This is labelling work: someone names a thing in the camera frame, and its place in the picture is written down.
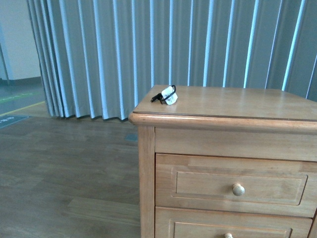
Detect pale round lower drawer knob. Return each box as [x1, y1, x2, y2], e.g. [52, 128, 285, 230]
[224, 233, 233, 238]

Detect pale round top drawer knob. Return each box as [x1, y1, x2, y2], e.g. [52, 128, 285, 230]
[232, 183, 245, 196]

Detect grey pleated curtain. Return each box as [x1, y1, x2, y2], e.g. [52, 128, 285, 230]
[27, 0, 317, 119]

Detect pale round drawer knob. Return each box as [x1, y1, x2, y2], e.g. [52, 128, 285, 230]
[232, 183, 245, 196]
[224, 233, 233, 238]

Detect light wooden nightstand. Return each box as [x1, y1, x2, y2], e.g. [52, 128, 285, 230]
[129, 85, 317, 238]

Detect wooden drawer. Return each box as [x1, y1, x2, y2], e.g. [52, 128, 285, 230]
[155, 154, 317, 218]
[155, 207, 312, 238]

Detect green floor sign sticker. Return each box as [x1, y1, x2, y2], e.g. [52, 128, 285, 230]
[0, 115, 29, 128]

